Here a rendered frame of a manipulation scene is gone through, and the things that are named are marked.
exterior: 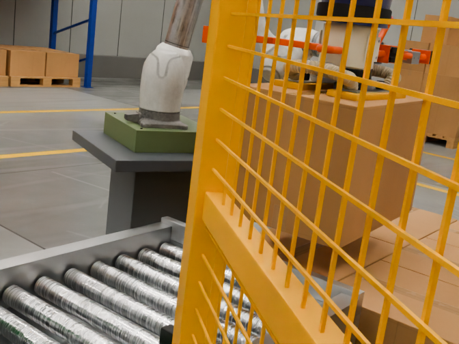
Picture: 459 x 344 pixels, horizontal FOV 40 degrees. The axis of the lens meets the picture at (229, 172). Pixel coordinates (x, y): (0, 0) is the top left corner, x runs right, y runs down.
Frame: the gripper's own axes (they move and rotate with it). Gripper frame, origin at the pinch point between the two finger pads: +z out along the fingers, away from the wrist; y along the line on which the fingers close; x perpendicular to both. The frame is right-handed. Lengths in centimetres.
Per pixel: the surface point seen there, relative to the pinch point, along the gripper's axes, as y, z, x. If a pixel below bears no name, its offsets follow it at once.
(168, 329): 44, 35, 138
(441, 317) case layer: 66, 49, 43
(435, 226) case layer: 66, 17, -42
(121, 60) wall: 86, -803, -621
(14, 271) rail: 62, -31, 120
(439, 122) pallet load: 88, -191, -642
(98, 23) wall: 23, -819, -573
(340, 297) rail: 61, 30, 67
